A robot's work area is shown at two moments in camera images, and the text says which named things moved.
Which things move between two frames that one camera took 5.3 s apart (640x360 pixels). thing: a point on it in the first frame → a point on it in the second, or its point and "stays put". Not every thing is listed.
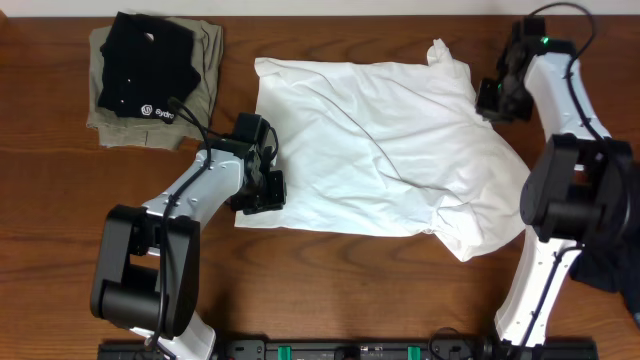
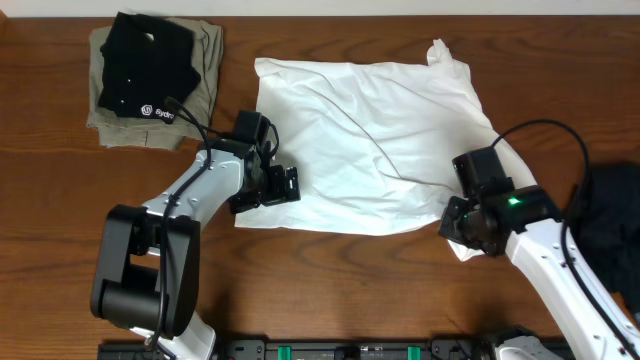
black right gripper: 486,106 → 448,226
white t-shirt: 390,148 stays put
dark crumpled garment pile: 614,265 stays put
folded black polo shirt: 146,61 stays put
